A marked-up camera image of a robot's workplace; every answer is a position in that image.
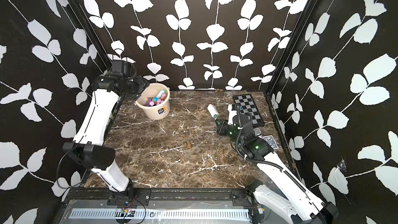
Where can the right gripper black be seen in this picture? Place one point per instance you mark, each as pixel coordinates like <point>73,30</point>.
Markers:
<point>223,128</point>

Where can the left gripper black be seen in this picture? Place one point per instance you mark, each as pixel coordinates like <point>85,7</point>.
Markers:
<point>144,84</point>

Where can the green white scrub brush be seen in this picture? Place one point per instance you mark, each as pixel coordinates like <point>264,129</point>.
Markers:
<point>213,112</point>

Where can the purple trowel pink handle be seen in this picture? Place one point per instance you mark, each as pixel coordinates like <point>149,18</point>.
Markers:
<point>150,102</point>

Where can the light blue trowel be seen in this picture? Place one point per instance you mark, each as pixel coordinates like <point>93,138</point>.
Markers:
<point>158,95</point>

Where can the purple square trowel front row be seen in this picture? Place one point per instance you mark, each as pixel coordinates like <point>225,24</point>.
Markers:
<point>161,98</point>

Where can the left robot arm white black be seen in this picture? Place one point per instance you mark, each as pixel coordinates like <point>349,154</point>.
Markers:
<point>108,93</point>

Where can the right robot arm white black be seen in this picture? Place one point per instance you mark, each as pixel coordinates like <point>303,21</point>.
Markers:
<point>296,204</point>

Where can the cream plastic bucket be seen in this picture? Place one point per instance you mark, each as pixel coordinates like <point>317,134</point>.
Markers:
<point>156,112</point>

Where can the black white checkerboard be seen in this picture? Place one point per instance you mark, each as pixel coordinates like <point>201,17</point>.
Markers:
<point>249,108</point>

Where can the playing card deck box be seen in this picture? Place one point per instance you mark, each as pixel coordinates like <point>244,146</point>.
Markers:
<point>271,141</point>

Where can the white perforated cable tray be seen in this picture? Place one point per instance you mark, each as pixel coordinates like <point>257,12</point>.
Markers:
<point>142,214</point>

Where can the black front rail base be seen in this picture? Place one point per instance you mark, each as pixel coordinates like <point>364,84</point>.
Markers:
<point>238,196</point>

